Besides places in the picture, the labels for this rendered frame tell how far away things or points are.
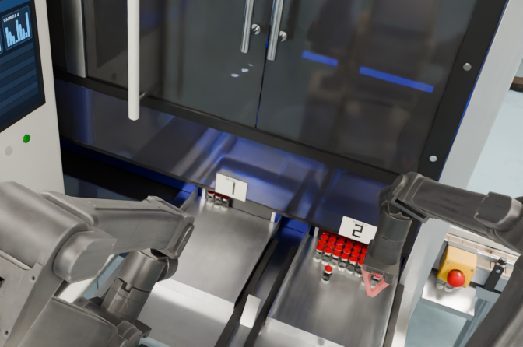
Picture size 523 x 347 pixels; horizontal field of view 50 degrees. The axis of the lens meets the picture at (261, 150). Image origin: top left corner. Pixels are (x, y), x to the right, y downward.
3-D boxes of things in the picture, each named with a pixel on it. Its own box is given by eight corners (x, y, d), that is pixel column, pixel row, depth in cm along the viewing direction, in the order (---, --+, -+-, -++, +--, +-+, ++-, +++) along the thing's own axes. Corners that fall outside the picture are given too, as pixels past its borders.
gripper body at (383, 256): (399, 255, 115) (409, 226, 112) (394, 283, 106) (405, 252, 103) (368, 245, 117) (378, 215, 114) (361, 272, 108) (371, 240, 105)
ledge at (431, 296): (426, 265, 154) (428, 261, 153) (474, 282, 151) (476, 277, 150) (419, 302, 143) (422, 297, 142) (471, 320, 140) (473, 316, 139)
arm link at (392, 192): (404, 178, 101) (444, 202, 102) (399, 152, 112) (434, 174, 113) (366, 225, 106) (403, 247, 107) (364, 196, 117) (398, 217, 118)
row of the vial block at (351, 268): (314, 255, 149) (317, 243, 146) (380, 278, 145) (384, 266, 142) (311, 261, 147) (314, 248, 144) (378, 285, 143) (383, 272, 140)
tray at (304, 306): (307, 234, 155) (309, 225, 153) (399, 266, 150) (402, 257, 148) (265, 326, 128) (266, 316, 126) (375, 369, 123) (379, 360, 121)
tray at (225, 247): (196, 195, 163) (197, 186, 161) (279, 225, 157) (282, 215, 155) (134, 275, 136) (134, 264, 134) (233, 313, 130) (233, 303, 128)
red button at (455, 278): (445, 275, 136) (451, 263, 133) (461, 280, 135) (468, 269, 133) (444, 285, 133) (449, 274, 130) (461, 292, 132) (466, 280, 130)
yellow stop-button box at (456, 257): (439, 260, 142) (448, 239, 138) (468, 269, 140) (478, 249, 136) (436, 280, 136) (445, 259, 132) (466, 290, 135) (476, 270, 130)
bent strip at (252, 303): (246, 310, 131) (248, 293, 128) (257, 315, 131) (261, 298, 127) (222, 358, 120) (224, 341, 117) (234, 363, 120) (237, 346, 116)
